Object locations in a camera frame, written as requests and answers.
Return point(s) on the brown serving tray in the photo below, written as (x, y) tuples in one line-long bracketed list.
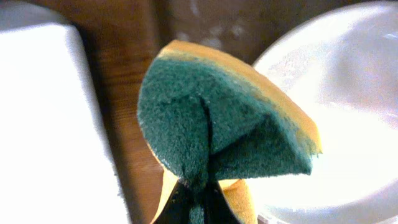
[(263, 32)]

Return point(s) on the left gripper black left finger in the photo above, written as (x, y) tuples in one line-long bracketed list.
[(177, 209)]

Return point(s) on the pale green plate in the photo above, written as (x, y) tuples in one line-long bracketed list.
[(341, 69)]

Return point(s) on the green yellow sponge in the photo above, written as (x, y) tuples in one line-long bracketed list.
[(209, 117)]

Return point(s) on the small black soapy tray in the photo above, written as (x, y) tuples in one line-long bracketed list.
[(56, 162)]

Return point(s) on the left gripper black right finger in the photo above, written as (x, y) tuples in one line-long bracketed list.
[(217, 210)]

